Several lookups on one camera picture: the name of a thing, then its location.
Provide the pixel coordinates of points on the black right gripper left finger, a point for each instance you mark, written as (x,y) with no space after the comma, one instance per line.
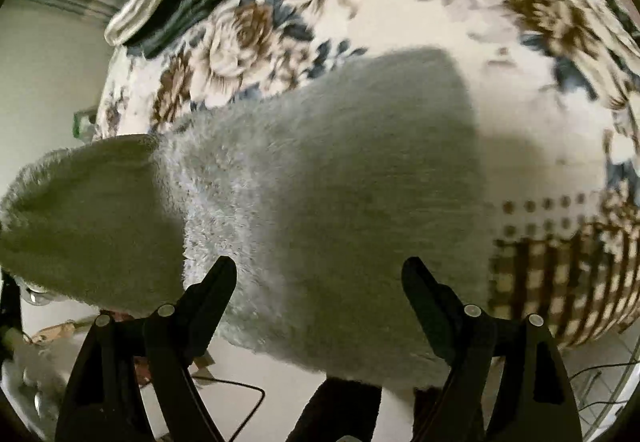
(103,401)

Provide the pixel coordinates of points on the grey fluffy pants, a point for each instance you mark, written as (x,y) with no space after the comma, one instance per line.
(318,195)

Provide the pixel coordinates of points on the floral bed blanket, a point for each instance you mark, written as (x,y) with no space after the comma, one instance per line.
(555,86)

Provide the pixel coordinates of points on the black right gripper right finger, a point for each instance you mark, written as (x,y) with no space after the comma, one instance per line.
(507,380)

